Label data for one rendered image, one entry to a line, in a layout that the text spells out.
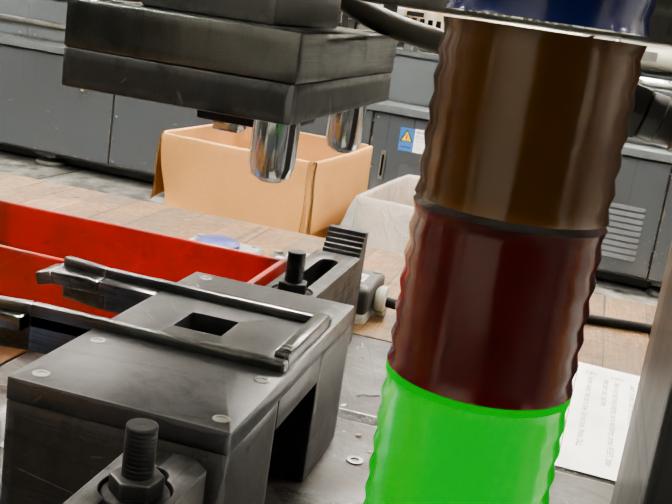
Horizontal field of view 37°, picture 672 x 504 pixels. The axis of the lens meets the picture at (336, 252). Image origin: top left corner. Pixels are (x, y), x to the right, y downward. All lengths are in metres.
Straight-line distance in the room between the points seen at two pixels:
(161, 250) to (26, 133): 5.26
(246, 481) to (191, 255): 0.36
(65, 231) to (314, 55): 0.45
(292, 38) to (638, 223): 4.59
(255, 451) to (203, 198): 2.44
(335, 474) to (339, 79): 0.23
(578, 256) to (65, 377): 0.29
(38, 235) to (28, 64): 5.17
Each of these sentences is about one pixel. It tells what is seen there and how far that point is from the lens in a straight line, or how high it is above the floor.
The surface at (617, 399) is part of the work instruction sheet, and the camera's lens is 0.77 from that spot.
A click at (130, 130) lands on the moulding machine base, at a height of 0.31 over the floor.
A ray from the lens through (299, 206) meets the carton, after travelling 2.76.
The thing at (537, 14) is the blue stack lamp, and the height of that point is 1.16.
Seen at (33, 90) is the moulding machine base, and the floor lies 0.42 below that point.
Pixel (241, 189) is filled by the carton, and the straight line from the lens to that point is 2.82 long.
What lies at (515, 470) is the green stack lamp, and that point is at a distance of 0.20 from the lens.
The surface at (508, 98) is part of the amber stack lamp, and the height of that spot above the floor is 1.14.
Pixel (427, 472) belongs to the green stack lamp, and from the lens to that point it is 0.20.
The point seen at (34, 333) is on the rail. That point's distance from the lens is 0.51.
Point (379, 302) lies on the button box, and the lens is 0.84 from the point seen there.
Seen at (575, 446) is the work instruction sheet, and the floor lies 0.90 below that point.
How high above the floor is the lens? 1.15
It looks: 14 degrees down
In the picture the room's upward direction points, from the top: 8 degrees clockwise
